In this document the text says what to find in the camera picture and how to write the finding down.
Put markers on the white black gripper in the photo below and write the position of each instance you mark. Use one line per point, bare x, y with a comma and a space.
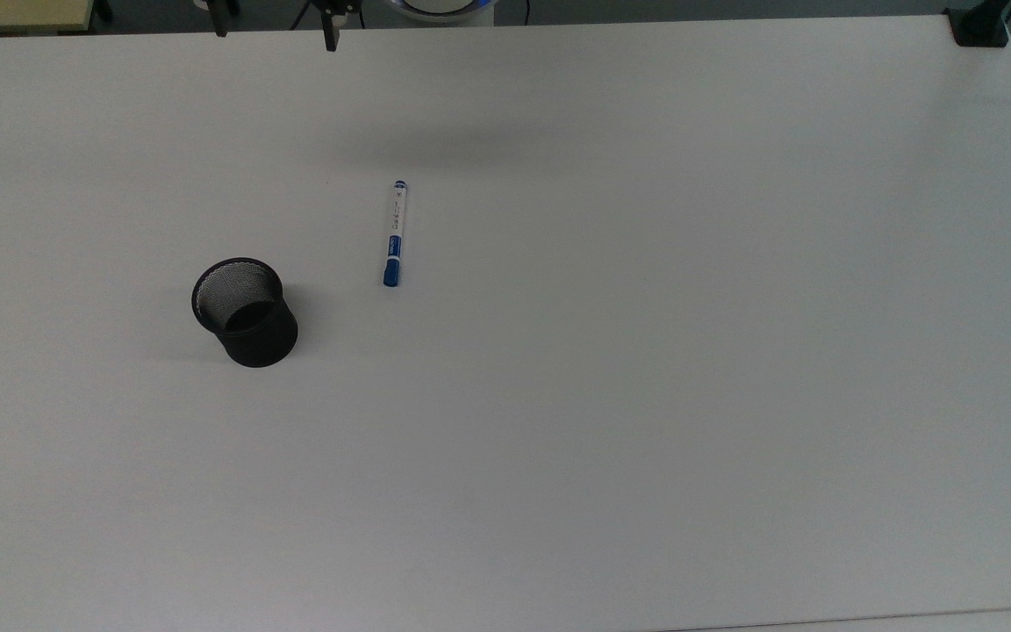
339, 5

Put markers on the blue white marker pen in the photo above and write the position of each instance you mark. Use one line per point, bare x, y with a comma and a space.
392, 258

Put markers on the yellowish side table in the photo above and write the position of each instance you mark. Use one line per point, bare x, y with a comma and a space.
14, 13

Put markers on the black mesh pen cup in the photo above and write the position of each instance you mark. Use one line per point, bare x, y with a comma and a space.
253, 332

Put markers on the black table clamp mount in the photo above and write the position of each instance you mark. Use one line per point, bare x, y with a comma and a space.
979, 26

